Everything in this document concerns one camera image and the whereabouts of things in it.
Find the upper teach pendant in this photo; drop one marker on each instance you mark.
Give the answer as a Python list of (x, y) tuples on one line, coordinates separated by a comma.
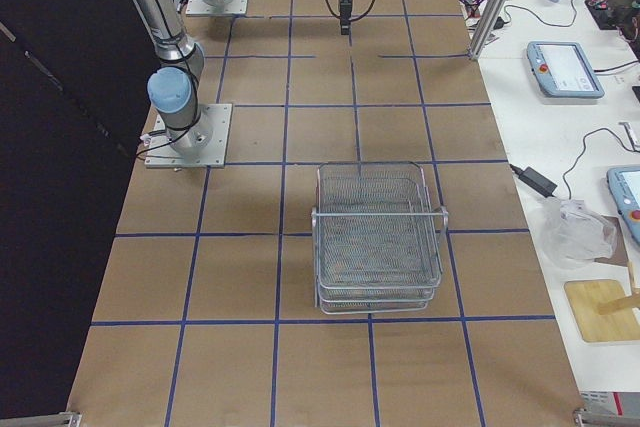
[(562, 70)]

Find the teach pendant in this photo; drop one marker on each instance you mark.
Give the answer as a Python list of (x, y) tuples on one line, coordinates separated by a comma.
[(623, 184), (562, 70)]

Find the black power adapter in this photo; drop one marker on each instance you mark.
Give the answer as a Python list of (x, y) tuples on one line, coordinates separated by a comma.
[(535, 180)]

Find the clear plastic bag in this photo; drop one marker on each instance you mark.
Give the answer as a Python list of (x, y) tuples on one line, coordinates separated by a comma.
[(573, 232)]

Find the lower teach pendant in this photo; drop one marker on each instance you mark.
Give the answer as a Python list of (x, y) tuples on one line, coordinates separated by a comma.
[(623, 184)]

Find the wooden board stand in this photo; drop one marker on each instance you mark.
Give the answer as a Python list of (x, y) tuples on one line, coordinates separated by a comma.
[(603, 311)]

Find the silver wire mesh shelf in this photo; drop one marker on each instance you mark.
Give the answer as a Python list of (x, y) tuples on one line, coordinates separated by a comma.
[(376, 238)]

